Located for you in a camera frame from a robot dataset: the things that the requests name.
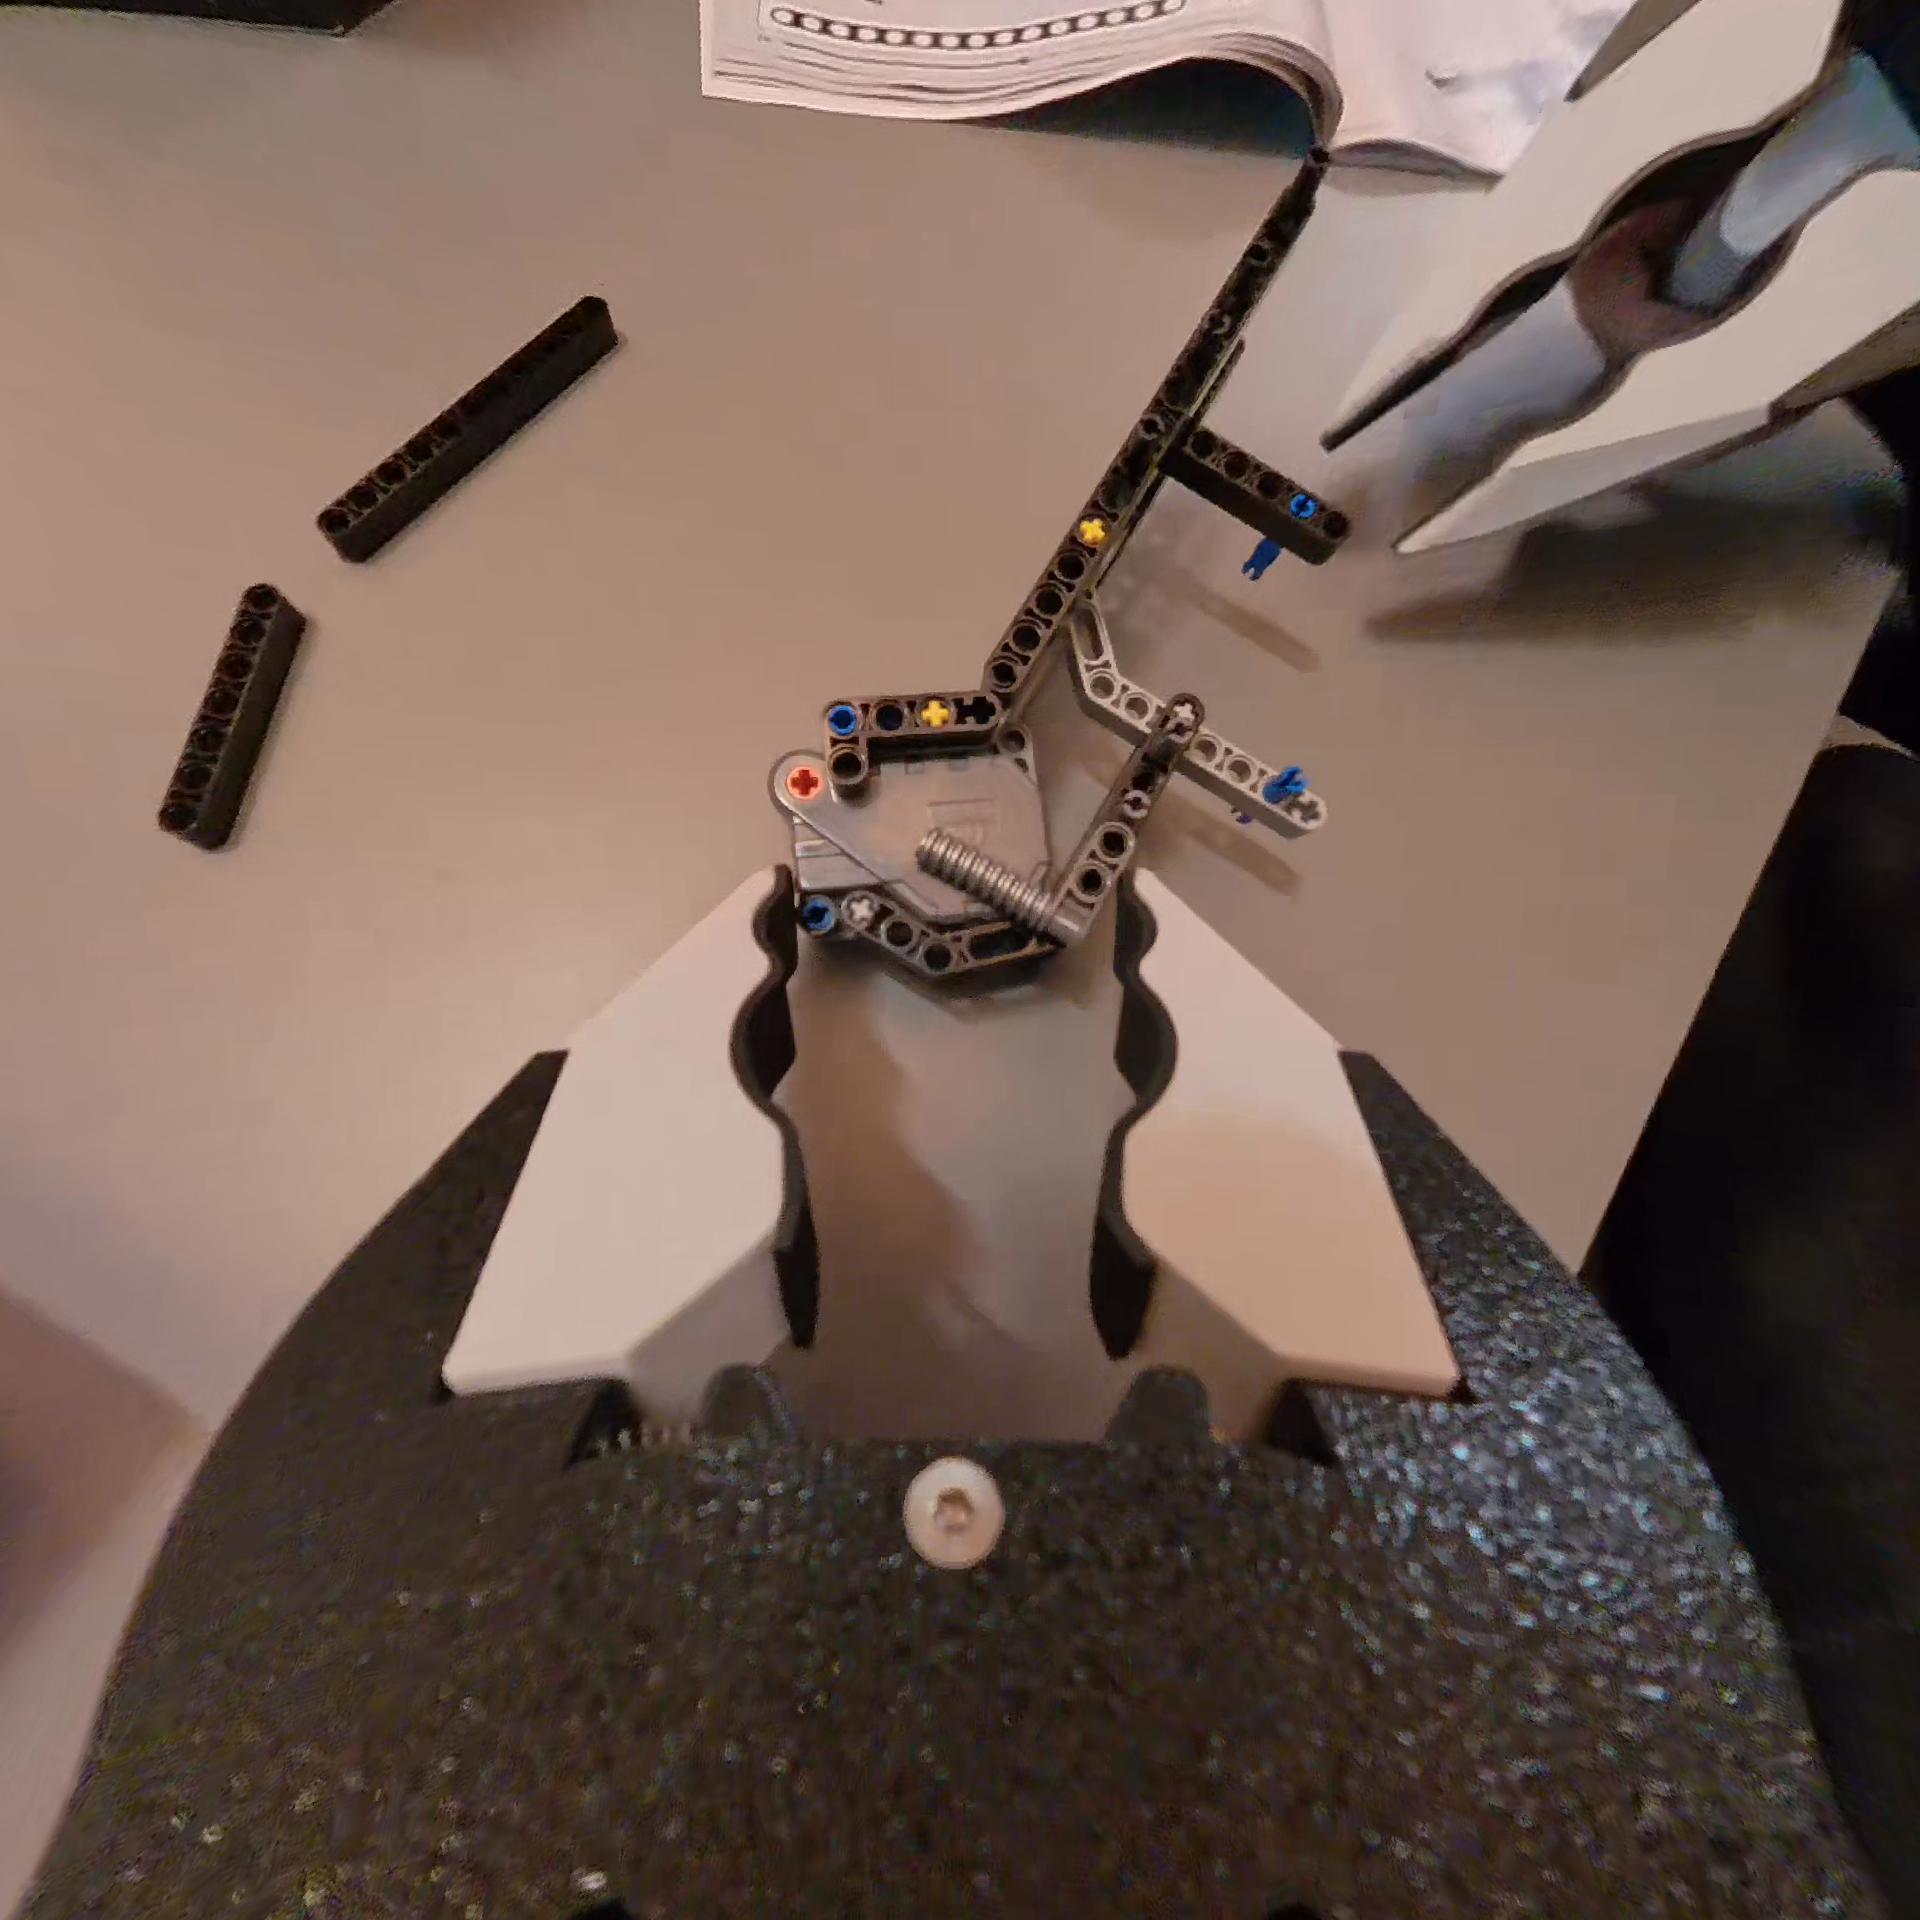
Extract person's right hand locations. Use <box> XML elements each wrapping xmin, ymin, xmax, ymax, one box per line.
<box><xmin>1564</xmin><ymin>207</ymin><xmax>1706</xmax><ymax>370</ymax></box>

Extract long black toy beam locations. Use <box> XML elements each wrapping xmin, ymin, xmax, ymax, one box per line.
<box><xmin>313</xmin><ymin>292</ymin><xmax>621</xmax><ymax>569</ymax></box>

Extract open instruction booklet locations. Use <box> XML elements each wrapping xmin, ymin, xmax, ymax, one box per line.
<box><xmin>697</xmin><ymin>0</ymin><xmax>1644</xmax><ymax>179</ymax></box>

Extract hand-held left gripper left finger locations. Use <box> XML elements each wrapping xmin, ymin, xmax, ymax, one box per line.
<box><xmin>438</xmin><ymin>867</ymin><xmax>819</xmax><ymax>1402</ymax></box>

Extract short black toy beam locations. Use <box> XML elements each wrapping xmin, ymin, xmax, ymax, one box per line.
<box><xmin>156</xmin><ymin>585</ymin><xmax>308</xmax><ymax>855</ymax></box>

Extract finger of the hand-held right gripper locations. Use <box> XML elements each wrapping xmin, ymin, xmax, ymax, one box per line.
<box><xmin>1391</xmin><ymin>305</ymin><xmax>1920</xmax><ymax>557</ymax></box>
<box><xmin>1318</xmin><ymin>0</ymin><xmax>1856</xmax><ymax>452</ymax></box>

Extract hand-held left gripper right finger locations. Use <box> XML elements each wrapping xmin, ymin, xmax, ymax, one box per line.
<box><xmin>1089</xmin><ymin>868</ymin><xmax>1464</xmax><ymax>1439</ymax></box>

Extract black toy brick model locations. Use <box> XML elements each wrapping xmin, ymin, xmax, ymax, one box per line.
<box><xmin>767</xmin><ymin>150</ymin><xmax>1352</xmax><ymax>985</ymax></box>

